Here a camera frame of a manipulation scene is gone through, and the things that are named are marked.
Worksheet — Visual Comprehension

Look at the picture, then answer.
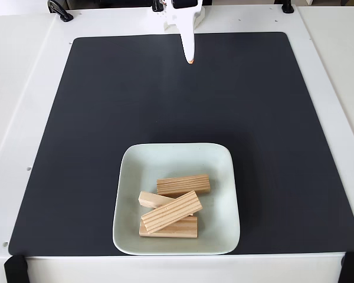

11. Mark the wooden block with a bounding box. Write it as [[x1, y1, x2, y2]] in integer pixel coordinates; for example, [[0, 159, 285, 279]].
[[156, 173, 211, 198], [140, 190, 204, 235], [137, 190, 178, 209], [138, 216, 199, 239]]

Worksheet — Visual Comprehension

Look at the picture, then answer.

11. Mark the pale green square plate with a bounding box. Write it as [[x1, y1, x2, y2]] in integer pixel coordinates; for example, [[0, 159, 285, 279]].
[[112, 143, 241, 256]]

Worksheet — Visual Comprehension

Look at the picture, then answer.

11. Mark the black rubber mat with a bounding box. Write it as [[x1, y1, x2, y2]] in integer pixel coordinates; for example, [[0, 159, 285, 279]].
[[8, 31, 354, 256]]

